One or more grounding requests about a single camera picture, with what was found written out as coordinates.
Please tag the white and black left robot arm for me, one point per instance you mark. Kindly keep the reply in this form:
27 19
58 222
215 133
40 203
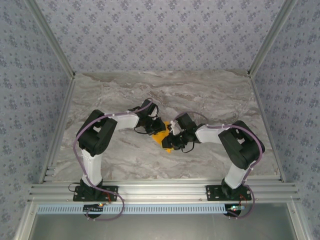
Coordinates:
92 167

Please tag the grey metal sheet panel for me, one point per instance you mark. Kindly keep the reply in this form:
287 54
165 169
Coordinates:
162 228

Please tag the left controller board with LED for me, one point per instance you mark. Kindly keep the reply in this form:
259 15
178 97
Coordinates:
93 208

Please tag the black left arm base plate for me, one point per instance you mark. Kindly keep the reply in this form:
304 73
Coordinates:
80 196

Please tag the aluminium mounting rail beam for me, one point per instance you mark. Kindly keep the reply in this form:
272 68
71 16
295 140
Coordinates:
162 191

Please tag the controller board with led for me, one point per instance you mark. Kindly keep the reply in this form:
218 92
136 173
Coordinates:
93 208
235 208

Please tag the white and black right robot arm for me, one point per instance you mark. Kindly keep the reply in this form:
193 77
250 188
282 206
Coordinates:
236 175

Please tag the right controller board with LED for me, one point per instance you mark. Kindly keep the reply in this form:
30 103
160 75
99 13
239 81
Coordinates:
235 208

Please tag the aluminium table side rail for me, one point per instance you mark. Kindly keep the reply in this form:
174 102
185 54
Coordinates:
58 130
266 130

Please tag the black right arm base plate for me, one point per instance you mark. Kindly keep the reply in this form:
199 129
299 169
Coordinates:
215 193

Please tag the aluminium frame post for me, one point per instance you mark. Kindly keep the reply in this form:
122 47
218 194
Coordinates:
50 37
272 37

